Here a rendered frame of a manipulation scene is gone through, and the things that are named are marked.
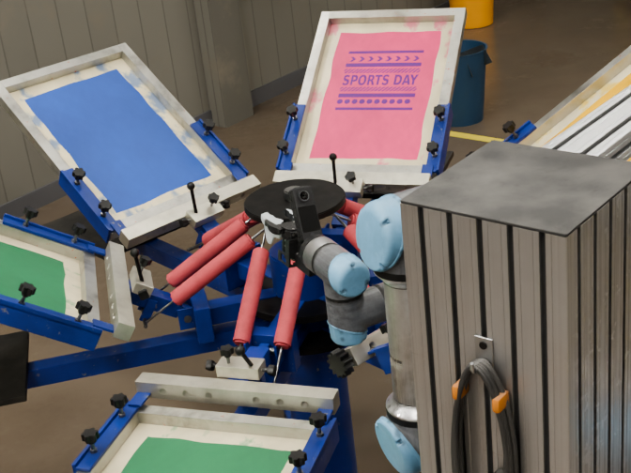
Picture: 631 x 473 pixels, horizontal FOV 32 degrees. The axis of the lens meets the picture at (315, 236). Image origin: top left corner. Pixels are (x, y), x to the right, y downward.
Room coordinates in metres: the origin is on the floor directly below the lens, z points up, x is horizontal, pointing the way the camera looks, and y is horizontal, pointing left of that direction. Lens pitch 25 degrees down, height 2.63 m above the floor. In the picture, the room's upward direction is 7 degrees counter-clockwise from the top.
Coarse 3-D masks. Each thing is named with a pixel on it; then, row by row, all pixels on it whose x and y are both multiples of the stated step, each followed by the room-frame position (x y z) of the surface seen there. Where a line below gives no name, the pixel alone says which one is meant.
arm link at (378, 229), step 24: (408, 192) 1.69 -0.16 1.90; (360, 216) 1.69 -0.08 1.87; (384, 216) 1.63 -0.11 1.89; (360, 240) 1.68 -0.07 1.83; (384, 240) 1.61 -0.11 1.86; (384, 264) 1.61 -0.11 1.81; (384, 288) 1.67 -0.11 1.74; (408, 336) 1.64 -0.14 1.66; (408, 360) 1.64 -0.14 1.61; (408, 384) 1.64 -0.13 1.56; (408, 408) 1.64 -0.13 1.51; (384, 432) 1.66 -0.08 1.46; (408, 432) 1.63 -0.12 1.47; (408, 456) 1.61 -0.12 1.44
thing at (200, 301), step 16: (336, 240) 3.39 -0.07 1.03; (224, 272) 3.30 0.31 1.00; (240, 272) 3.31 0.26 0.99; (224, 288) 3.31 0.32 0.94; (272, 288) 3.11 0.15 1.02; (192, 304) 3.01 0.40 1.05; (208, 304) 3.05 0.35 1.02; (224, 304) 3.04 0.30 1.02; (192, 320) 3.00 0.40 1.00; (208, 320) 2.98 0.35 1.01; (224, 320) 3.03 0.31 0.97; (272, 320) 2.91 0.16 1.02; (208, 336) 2.97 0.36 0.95; (256, 336) 2.78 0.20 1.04; (272, 336) 2.76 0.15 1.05; (288, 352) 2.75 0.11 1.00; (288, 368) 2.75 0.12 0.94
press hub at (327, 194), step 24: (264, 192) 3.18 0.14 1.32; (336, 192) 3.11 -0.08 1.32; (264, 288) 3.13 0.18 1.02; (312, 288) 3.01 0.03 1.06; (264, 312) 2.97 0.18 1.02; (312, 312) 2.94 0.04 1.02; (312, 336) 2.98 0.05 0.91; (312, 360) 3.01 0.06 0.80; (288, 384) 3.07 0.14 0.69; (312, 384) 3.01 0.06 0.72; (336, 384) 3.03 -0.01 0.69; (336, 456) 3.01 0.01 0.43
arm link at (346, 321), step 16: (368, 288) 1.95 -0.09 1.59; (336, 304) 1.89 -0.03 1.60; (352, 304) 1.89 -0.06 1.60; (368, 304) 1.91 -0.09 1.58; (384, 304) 1.92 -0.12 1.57; (336, 320) 1.89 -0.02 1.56; (352, 320) 1.89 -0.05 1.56; (368, 320) 1.90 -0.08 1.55; (384, 320) 1.93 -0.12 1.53; (336, 336) 1.90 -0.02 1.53; (352, 336) 1.89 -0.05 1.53
